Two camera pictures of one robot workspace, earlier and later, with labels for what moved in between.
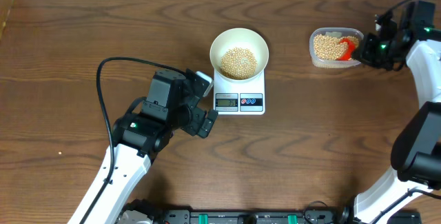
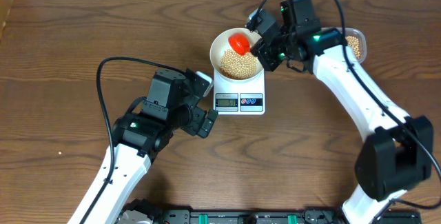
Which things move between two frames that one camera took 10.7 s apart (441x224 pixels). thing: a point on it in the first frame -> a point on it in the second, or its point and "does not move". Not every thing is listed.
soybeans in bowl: x=238 y=63 does not move
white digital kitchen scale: x=239 y=98 does not move
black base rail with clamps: x=315 y=212 does not move
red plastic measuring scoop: x=351 y=48 -> x=240 y=43
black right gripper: x=366 y=53 -> x=263 y=53
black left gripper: x=193 y=126 does not move
